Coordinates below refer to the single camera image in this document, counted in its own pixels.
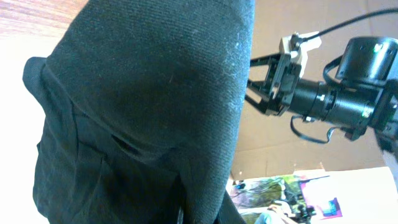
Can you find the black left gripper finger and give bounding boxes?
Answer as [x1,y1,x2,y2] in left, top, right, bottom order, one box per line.
[214,192,246,224]

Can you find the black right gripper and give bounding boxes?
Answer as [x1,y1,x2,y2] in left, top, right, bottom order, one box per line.
[244,54,300,116]

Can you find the black garment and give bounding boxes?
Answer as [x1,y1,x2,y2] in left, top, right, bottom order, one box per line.
[22,0,254,223]

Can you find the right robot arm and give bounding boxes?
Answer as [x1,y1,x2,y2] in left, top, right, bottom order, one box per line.
[245,37,397,156]

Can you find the colourful printed poster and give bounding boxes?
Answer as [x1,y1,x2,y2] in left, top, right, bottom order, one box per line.
[227,167,397,223]

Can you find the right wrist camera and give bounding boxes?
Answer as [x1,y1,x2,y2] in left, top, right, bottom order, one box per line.
[269,30,323,100]

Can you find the black right camera cable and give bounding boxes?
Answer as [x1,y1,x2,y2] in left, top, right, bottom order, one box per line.
[300,7,398,43]

